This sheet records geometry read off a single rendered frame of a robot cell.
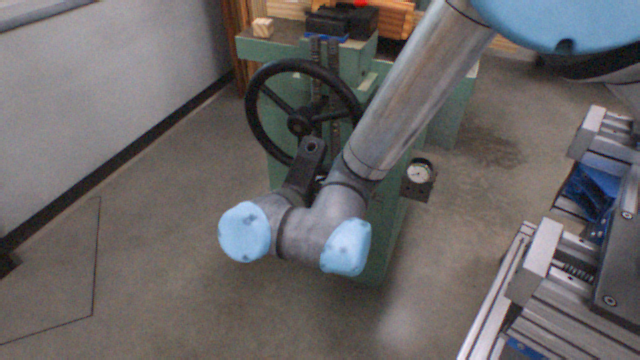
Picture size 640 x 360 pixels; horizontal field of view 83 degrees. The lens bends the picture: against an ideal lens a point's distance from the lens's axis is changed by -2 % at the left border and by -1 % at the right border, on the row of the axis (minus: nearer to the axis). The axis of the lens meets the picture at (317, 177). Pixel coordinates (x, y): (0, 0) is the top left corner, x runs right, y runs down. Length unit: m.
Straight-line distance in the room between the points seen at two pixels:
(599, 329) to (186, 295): 1.26
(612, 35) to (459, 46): 0.19
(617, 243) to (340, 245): 0.43
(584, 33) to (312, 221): 0.34
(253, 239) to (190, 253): 1.18
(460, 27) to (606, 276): 0.41
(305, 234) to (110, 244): 1.42
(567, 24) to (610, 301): 0.45
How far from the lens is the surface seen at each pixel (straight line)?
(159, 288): 1.59
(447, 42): 0.40
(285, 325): 1.40
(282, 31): 1.04
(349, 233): 0.45
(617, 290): 0.64
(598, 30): 0.23
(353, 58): 0.79
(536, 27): 0.23
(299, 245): 0.47
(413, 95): 0.43
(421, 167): 0.92
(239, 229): 0.48
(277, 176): 1.23
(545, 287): 0.68
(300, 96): 1.00
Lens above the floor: 1.25
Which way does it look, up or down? 42 degrees down
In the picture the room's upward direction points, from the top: straight up
